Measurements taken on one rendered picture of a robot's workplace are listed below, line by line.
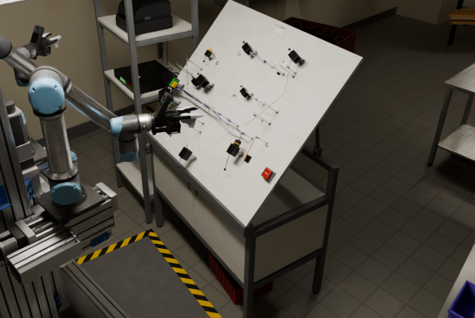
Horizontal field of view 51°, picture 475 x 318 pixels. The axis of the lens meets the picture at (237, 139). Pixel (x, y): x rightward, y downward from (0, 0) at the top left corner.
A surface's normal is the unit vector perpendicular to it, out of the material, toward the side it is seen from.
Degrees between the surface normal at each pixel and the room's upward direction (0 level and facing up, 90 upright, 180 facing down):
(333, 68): 48
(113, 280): 0
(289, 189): 0
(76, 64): 90
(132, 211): 0
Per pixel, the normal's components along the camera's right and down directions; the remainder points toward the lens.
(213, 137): -0.60, -0.36
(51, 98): 0.33, 0.38
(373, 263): 0.02, -0.85
